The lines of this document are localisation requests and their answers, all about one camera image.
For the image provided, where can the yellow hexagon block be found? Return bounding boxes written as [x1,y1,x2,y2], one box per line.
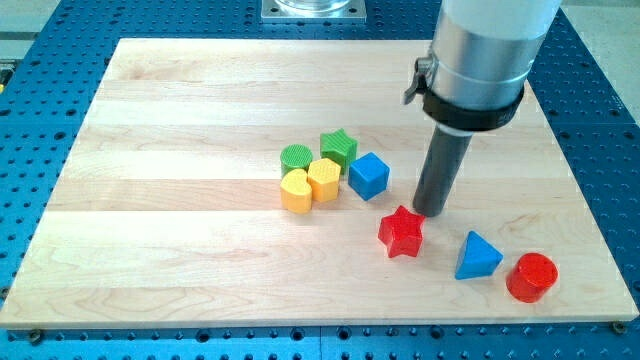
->
[307,158,341,202]

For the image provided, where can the red star block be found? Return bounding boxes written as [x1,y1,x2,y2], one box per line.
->
[378,205,426,258]

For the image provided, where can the blue perforated metal table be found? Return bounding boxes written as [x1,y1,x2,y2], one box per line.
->
[1,0,639,359]

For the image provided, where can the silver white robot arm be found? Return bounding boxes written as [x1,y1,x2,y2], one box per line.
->
[430,0,561,110]

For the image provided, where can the green star block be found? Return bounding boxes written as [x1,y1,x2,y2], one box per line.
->
[320,128,358,175]

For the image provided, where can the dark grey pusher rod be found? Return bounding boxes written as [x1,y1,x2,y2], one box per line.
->
[413,125,473,217]

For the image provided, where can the red cylinder block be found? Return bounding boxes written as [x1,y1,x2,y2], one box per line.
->
[506,253,559,303]

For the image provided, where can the black clamp ring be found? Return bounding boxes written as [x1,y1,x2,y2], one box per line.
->
[402,55,526,133]

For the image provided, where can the green cylinder block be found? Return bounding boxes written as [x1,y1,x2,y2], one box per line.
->
[280,144,313,177]

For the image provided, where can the yellow heart block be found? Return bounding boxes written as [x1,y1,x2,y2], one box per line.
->
[280,169,312,214]

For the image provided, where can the blue cube block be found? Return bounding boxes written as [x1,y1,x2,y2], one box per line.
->
[348,152,390,201]

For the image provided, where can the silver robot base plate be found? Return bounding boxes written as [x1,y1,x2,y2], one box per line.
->
[260,0,367,23]

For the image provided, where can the blue triangle block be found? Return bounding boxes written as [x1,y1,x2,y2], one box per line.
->
[454,230,504,280]

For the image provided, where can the light wooden board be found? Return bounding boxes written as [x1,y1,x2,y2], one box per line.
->
[1,39,638,329]

